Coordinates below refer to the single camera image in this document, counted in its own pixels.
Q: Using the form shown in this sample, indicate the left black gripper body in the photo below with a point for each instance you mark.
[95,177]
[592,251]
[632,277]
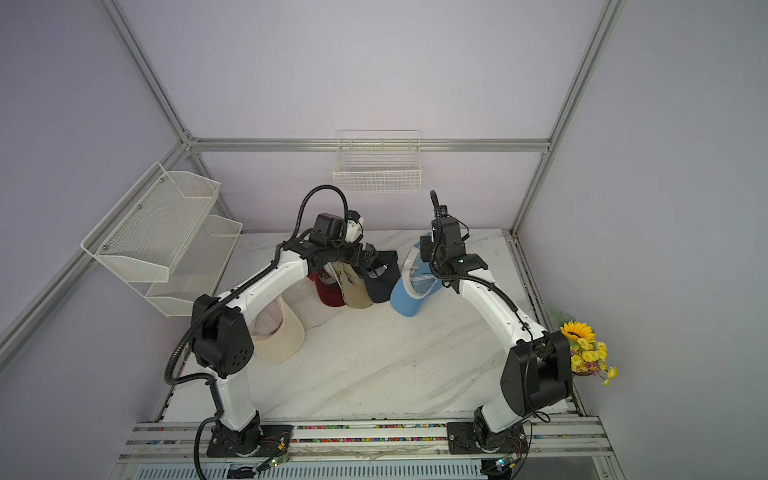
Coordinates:
[366,256]

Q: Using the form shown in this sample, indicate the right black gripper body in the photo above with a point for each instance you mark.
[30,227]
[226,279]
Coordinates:
[428,248]

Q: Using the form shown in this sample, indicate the dark navy baseball cap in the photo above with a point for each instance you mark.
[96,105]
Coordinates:
[381,276]

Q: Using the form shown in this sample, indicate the khaki tan baseball cap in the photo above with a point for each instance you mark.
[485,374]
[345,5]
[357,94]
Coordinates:
[354,291]

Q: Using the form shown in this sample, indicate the light blue baseball cap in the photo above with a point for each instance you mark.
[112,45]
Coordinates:
[415,286]

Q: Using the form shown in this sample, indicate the dark red baseball cap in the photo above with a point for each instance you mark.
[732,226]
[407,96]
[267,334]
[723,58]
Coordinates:
[327,288]

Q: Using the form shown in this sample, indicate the beige baseball cap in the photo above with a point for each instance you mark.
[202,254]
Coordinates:
[277,332]

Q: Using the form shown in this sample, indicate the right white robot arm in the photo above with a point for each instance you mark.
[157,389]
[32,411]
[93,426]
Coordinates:
[536,373]

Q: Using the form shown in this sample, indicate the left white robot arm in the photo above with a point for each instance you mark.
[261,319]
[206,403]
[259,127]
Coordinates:
[220,337]

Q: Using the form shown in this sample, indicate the sunflower bouquet in vase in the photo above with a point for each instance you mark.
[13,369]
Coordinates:
[588,355]

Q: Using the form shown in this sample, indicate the white mesh two-tier shelf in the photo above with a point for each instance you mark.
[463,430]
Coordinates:
[164,239]

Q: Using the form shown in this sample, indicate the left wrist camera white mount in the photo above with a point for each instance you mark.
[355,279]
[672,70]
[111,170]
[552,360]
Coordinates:
[354,227]

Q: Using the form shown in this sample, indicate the white wire wall basket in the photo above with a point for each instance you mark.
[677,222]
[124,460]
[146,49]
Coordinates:
[378,161]

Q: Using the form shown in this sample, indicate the aluminium frame rails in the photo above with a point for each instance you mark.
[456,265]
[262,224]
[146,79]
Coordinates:
[16,338]

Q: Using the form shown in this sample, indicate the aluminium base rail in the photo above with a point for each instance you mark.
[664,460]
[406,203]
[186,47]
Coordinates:
[564,436]

